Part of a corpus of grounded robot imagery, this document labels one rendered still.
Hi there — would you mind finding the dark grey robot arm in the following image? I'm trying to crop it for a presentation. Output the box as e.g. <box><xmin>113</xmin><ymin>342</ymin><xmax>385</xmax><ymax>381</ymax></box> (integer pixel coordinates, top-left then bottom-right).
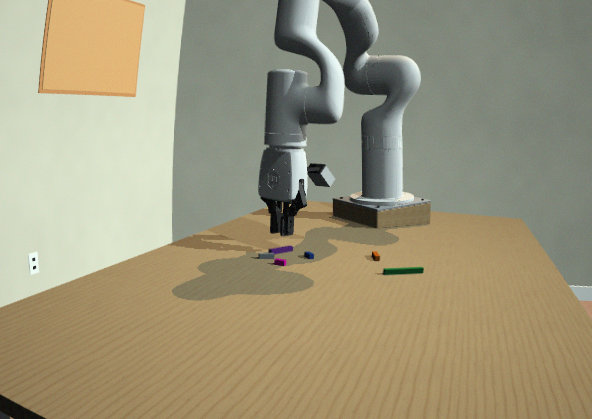
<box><xmin>264</xmin><ymin>0</ymin><xmax>421</xmax><ymax>205</ymax></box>

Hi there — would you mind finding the green rod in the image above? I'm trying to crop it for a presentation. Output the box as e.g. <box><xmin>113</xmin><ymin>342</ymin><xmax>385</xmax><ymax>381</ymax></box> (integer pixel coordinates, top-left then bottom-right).
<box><xmin>383</xmin><ymin>267</ymin><xmax>424</xmax><ymax>275</ymax></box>

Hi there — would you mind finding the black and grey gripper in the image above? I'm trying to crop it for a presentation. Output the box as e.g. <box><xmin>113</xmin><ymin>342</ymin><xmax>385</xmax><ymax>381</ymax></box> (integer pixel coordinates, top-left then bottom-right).
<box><xmin>258</xmin><ymin>147</ymin><xmax>307</xmax><ymax>236</ymax></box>

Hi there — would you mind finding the purple rod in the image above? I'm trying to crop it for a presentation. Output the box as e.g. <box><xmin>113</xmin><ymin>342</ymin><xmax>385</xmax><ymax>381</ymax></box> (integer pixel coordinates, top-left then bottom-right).
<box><xmin>268</xmin><ymin>246</ymin><xmax>293</xmax><ymax>254</ymax></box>

